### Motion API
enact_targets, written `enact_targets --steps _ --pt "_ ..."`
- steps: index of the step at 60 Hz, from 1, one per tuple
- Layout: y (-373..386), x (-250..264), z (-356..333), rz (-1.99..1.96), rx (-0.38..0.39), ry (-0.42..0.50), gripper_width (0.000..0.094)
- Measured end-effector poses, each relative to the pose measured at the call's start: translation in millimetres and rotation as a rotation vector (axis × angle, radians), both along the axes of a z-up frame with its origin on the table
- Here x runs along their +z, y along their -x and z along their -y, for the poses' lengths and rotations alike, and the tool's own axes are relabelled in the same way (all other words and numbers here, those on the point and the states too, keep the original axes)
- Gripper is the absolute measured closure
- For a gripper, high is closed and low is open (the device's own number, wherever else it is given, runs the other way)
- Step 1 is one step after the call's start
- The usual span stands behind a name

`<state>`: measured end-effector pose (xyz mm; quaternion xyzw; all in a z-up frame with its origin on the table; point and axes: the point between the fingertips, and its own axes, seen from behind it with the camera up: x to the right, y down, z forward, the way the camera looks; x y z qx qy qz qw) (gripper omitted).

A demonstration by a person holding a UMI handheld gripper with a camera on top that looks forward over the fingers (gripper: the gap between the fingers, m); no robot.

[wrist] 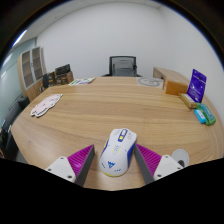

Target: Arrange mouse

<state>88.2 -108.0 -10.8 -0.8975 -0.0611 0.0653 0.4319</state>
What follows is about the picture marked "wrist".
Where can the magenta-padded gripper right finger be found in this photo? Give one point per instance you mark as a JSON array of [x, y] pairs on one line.
[[166, 165]]

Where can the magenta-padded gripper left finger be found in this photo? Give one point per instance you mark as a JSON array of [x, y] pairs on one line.
[[63, 166]]

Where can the white blue yellow computer mouse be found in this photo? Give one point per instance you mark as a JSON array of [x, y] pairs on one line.
[[117, 156]]

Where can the pink pig-shaped mouse pad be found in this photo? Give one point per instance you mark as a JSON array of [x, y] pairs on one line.
[[45, 105]]

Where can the round white mouse pad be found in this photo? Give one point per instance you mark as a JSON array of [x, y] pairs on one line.
[[150, 82]]

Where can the blue pack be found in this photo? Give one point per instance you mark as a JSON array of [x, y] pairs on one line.
[[200, 116]]

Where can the green pack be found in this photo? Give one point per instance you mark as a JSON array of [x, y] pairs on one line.
[[208, 115]]

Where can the black sofa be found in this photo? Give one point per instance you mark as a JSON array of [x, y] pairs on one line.
[[9, 126]]

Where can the tan oblong pack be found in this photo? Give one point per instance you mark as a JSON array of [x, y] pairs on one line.
[[187, 100]]

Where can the orange cardboard box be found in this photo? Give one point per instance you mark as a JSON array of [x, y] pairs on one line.
[[175, 87]]

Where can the purple package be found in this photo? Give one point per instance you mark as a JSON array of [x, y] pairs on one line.
[[196, 85]]

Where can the large brown cardboard box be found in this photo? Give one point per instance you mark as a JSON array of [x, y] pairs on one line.
[[65, 79]]

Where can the white sheet with green stickers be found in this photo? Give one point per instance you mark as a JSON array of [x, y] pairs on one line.
[[81, 81]]

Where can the black open box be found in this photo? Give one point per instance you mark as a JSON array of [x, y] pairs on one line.
[[62, 69]]

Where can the wooden shelf cabinet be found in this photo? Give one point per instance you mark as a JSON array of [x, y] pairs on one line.
[[31, 71]]

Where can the black mesh office chair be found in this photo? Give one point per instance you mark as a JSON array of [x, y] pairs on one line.
[[123, 66]]

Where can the ceiling light strip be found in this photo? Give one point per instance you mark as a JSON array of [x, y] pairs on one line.
[[19, 38]]

